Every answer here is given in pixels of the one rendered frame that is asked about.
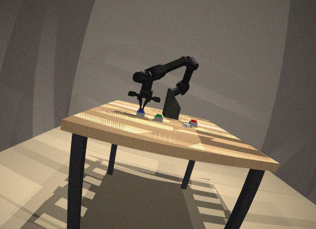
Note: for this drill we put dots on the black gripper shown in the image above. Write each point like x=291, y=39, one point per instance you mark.
x=156, y=99

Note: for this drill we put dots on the red button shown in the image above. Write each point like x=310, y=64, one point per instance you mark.
x=193, y=123

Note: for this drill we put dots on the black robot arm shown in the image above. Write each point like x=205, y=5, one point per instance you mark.
x=159, y=71

